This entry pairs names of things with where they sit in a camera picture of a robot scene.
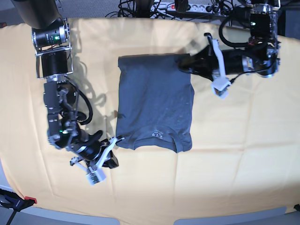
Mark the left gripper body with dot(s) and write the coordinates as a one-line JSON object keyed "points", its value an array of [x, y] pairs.
{"points": [[235, 62]]}

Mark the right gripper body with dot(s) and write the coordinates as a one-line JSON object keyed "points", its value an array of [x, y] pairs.
{"points": [[87, 147]]}

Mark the grey-blue T-shirt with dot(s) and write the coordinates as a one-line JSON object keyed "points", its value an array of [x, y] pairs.
{"points": [[155, 103]]}

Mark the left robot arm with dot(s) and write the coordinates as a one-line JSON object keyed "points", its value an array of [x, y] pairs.
{"points": [[258, 55]]}

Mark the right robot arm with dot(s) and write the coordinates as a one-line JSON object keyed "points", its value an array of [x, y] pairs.
{"points": [[67, 107]]}

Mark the white power strip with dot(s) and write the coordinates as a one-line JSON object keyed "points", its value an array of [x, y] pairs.
{"points": [[190, 9]]}

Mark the black clamp at right edge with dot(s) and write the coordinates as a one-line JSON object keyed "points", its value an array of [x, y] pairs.
{"points": [[297, 207]]}

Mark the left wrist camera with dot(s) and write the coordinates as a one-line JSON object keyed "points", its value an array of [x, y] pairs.
{"points": [[220, 87]]}

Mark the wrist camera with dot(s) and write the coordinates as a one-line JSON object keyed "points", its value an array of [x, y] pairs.
{"points": [[220, 87], [95, 176]]}

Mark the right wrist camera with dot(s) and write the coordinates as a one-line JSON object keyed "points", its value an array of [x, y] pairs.
{"points": [[95, 176]]}

